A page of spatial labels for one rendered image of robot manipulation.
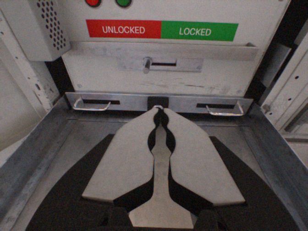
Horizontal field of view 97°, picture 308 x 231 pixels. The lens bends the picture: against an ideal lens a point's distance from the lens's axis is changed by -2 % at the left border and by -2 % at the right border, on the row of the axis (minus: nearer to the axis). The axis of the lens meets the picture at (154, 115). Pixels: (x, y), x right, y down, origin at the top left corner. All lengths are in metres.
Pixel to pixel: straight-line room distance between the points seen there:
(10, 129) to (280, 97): 0.72
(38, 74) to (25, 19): 0.18
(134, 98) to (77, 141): 0.19
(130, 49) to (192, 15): 0.14
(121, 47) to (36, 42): 0.14
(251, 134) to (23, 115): 0.65
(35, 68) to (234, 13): 0.46
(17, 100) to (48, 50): 0.24
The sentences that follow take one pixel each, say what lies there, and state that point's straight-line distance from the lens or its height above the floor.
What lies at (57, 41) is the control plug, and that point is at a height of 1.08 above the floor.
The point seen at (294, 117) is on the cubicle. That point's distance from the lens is 0.56.
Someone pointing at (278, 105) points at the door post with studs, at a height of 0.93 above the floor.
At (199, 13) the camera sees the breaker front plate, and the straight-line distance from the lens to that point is 0.36.
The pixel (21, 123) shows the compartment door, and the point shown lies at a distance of 0.55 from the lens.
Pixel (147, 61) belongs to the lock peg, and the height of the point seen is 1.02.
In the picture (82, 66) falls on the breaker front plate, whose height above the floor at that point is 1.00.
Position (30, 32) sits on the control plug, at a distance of 0.31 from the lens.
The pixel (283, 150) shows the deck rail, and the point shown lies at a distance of 0.42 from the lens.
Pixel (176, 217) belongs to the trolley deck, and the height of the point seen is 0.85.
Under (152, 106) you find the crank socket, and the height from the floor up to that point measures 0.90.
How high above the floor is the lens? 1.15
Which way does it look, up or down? 42 degrees down
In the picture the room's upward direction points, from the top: 1 degrees clockwise
